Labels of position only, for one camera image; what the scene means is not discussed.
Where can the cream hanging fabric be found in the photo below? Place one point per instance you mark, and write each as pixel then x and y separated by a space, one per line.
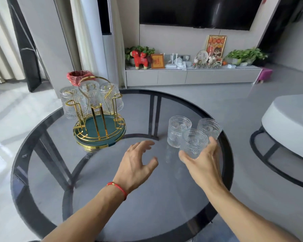
pixel 83 42

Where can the gold green cup rack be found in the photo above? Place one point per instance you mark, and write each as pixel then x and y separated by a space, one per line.
pixel 88 127

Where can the round black glass table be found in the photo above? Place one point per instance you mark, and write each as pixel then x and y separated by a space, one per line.
pixel 17 183

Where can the person's right hand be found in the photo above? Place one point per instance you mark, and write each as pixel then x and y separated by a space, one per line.
pixel 207 171

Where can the row of small figurines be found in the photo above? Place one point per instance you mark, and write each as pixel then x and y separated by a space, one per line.
pixel 207 64

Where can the black marble panel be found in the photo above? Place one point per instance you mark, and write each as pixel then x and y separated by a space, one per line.
pixel 27 60

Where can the small green potted plant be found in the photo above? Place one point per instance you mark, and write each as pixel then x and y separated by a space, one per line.
pixel 139 48

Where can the white standing air conditioner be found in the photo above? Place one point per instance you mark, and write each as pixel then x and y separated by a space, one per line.
pixel 111 55

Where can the white crumpled tissue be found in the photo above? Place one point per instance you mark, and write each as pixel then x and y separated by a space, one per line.
pixel 181 64

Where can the bin with red bag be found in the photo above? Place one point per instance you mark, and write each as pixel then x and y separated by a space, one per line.
pixel 74 76

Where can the red horse toy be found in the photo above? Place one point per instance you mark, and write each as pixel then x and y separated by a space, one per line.
pixel 140 60

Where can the person's right forearm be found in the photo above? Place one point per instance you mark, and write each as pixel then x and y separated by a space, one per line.
pixel 242 219

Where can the white round coffee table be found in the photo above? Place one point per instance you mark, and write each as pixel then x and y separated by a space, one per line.
pixel 287 118

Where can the gold framed cartoon picture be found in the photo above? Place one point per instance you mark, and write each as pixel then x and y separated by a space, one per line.
pixel 216 46

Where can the small wooden picture frame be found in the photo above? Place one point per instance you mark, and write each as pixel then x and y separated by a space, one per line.
pixel 157 61

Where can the person's left forearm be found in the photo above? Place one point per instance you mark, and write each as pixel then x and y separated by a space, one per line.
pixel 85 219

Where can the black wall television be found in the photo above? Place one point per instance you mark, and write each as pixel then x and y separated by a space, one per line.
pixel 197 11

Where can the clear embossed glass cup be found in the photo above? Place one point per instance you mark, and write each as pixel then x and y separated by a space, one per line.
pixel 209 127
pixel 111 94
pixel 176 131
pixel 193 143
pixel 69 98
pixel 89 89

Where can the beige curtain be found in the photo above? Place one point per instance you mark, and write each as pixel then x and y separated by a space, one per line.
pixel 5 47

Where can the pink stool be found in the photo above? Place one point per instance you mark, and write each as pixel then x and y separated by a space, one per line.
pixel 265 73

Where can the round white decorative plate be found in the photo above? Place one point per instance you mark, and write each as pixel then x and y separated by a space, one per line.
pixel 202 55

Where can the white router with antennas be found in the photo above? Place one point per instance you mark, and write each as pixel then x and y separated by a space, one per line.
pixel 170 65

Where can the grey wall socket panel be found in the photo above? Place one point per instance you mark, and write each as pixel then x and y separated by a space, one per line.
pixel 185 57

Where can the grey television cabinet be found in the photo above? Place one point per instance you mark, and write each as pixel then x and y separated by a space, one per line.
pixel 192 76

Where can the wide green potted plant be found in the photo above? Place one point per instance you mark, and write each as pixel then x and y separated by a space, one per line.
pixel 245 54

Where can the person's left hand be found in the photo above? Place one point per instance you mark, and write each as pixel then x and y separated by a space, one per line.
pixel 133 168

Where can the small white box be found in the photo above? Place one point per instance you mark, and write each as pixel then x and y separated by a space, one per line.
pixel 231 66

